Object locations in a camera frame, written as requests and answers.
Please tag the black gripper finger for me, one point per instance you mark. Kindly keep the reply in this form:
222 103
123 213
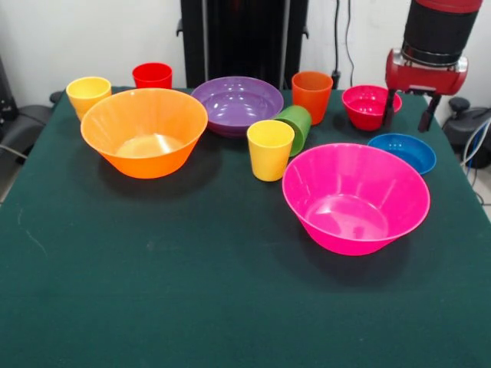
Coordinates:
429 115
388 111

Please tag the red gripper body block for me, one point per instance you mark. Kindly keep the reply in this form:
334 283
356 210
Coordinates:
422 78

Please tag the large pink bowl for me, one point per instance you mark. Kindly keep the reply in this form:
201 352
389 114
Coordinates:
356 207

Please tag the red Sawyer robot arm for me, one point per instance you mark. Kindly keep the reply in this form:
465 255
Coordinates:
437 27

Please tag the small crimson bowl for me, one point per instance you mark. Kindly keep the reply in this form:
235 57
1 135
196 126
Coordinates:
368 107

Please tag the blue bowl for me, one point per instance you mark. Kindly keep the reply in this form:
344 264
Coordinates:
403 151

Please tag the orange cup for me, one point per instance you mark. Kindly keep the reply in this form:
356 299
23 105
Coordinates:
312 99

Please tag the green cup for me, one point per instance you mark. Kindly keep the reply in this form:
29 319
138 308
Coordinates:
300 122

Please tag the yellow cup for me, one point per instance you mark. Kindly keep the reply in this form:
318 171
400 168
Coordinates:
88 96
270 153

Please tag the purple bowl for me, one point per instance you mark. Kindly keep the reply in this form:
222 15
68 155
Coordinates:
238 103

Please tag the black equipment stand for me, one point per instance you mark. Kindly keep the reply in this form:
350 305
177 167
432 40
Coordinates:
241 38

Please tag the red cup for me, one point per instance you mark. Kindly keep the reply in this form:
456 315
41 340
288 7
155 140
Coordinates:
151 76

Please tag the large orange bowl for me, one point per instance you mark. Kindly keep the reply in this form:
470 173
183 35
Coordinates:
144 130

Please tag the dark green table cloth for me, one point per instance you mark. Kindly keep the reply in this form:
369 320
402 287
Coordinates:
192 268

